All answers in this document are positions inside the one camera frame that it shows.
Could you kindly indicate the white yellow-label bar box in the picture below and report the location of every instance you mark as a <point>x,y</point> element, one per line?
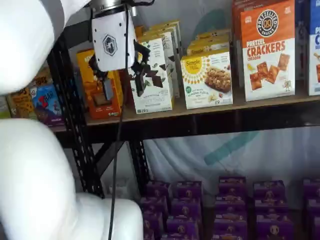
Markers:
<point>207,80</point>
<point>215,32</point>
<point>210,48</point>
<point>212,40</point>

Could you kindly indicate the brown chocolate chip box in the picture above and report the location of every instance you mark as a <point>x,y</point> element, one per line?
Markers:
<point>21,103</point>

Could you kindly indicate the orange snack box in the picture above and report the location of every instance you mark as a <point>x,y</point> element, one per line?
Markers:
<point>87,82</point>

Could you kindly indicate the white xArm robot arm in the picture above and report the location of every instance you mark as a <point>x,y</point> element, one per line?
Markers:
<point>30,175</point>

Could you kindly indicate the white sweet thins box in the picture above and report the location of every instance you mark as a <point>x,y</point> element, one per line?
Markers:
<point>176,28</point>
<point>172,50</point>
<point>160,97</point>

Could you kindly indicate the orange pretzel crackers box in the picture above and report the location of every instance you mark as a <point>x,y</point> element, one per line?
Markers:
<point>268,57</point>

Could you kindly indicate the white backdrop sheet teal print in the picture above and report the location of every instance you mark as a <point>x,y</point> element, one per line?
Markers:
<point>225,155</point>

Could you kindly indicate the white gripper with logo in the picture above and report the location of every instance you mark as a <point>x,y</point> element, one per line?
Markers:
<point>110,42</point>

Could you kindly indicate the green snack box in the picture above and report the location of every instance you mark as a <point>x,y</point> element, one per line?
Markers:
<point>4,107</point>

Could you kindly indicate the blue pretzel crackers box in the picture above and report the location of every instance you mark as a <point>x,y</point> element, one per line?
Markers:
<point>315,62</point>
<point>302,37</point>

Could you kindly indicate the blue ZBar box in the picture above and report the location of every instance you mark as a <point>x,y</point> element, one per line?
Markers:
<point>47,105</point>

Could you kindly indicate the purple snack box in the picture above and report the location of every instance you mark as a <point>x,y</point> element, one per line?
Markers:
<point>158,190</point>
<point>232,181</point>
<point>269,188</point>
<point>152,225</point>
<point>186,207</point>
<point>153,206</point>
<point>275,228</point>
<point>230,232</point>
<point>271,206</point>
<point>188,190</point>
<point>176,237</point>
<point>317,228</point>
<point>230,218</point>
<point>312,187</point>
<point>313,207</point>
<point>232,192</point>
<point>231,205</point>
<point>182,225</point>

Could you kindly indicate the brown ZBar box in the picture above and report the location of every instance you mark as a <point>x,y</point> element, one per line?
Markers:
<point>42,77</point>

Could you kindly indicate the black metal shelf rack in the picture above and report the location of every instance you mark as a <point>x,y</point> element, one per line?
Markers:
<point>175,126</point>

